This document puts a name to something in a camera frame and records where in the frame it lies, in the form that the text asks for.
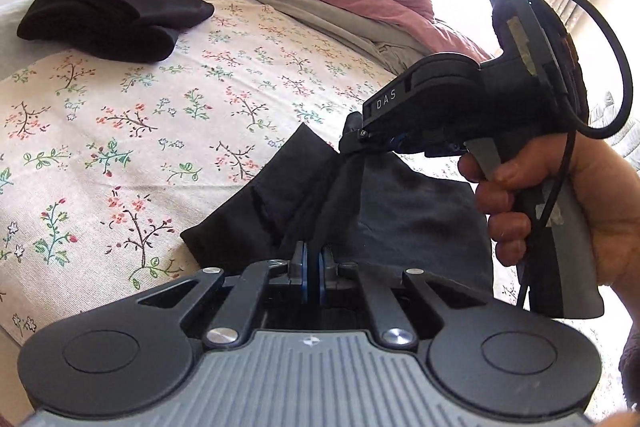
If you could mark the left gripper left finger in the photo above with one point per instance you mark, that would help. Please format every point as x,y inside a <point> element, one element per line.
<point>271,294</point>

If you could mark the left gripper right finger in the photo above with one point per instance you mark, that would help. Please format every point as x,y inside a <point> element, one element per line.
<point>367,290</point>

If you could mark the black pants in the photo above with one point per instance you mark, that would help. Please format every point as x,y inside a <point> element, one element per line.
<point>369,209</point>

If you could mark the person right hand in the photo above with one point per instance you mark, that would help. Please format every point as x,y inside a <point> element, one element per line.
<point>564,210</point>

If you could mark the floral bed sheet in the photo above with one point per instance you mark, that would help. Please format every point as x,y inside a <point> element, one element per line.
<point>104,164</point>

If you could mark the folded black garment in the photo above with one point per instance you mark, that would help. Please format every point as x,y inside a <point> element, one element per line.
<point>134,31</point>

